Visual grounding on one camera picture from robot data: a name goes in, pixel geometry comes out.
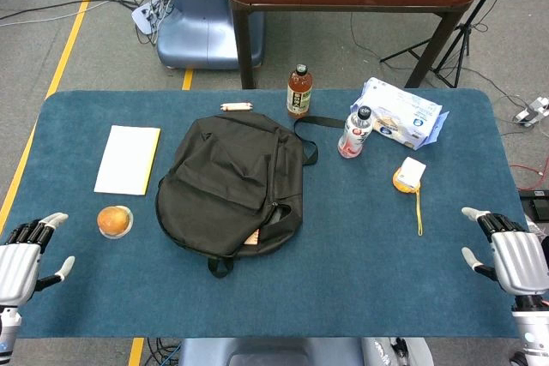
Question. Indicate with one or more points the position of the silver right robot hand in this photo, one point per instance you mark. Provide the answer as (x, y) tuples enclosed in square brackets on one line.
[(519, 259)]

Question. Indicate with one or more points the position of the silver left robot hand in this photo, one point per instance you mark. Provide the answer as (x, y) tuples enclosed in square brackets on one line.
[(17, 263)]

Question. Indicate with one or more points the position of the black backpack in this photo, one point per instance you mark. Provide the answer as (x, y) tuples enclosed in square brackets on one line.
[(223, 177)]

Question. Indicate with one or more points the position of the brown spiral notebook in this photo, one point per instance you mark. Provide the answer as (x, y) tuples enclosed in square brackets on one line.
[(253, 238)]

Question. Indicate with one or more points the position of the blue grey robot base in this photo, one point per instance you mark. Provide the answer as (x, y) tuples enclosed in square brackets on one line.
[(193, 31)]

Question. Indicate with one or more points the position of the black floor device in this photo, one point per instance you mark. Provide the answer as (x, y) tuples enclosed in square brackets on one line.
[(536, 205)]

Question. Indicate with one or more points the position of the wrapped golden bread bun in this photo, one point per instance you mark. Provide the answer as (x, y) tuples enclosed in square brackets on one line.
[(113, 220)]

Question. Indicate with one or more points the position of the small white box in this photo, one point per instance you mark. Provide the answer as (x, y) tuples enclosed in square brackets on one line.
[(409, 171)]

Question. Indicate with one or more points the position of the grey power strip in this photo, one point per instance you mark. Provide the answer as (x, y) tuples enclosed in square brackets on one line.
[(532, 113)]

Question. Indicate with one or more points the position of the white notepad with yellow edge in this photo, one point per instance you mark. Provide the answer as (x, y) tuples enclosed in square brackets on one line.
[(124, 160)]

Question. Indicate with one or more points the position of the blue felt table mat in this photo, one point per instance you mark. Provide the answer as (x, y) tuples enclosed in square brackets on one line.
[(343, 233)]

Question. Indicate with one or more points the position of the blue white tissue pack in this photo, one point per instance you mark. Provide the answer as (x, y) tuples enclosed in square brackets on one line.
[(407, 109)]

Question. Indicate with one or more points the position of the blue grey robot torso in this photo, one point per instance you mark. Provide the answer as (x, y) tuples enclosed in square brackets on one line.
[(266, 351)]

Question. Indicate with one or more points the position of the pink sausage sticks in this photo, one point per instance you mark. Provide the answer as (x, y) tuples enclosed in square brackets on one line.
[(236, 106)]

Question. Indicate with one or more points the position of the brown tea bottle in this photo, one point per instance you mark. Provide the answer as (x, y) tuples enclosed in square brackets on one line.
[(299, 91)]

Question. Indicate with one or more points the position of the white power strip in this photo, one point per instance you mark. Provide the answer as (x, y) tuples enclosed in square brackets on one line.
[(143, 16)]

